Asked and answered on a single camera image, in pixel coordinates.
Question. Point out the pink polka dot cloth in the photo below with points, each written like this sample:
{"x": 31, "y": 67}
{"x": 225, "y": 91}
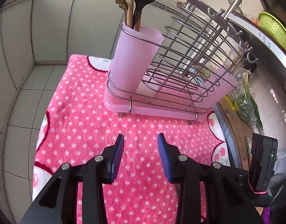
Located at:
{"x": 77, "y": 127}

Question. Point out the gold flower spoon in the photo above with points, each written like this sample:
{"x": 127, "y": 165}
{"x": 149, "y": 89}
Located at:
{"x": 123, "y": 4}

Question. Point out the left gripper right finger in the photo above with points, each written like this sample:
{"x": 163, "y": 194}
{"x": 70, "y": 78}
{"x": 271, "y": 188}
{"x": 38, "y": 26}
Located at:
{"x": 169, "y": 158}

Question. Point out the pink plastic drip tray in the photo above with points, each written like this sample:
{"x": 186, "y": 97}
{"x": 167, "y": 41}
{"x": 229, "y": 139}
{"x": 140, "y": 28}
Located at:
{"x": 183, "y": 99}

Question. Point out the wooden chopstick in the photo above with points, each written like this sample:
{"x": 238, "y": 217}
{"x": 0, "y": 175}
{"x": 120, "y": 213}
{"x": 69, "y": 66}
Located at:
{"x": 129, "y": 16}
{"x": 137, "y": 25}

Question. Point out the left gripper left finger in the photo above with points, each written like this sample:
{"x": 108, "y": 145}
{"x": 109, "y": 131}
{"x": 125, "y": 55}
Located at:
{"x": 112, "y": 156}

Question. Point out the bagged green vegetables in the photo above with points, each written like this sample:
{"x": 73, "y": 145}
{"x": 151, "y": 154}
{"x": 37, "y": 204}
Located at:
{"x": 243, "y": 106}

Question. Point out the green plastic basket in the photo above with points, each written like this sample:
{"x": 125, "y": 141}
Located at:
{"x": 273, "y": 27}

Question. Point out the metal wire utensil rack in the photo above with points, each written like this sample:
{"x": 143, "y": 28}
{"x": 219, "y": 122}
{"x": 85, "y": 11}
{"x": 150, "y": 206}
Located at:
{"x": 197, "y": 42}

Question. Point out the pink utensil cup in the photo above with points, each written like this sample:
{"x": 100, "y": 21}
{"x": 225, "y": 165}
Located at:
{"x": 134, "y": 52}

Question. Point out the green onions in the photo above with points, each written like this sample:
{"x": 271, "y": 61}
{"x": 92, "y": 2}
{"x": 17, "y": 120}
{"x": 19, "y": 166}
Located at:
{"x": 249, "y": 96}

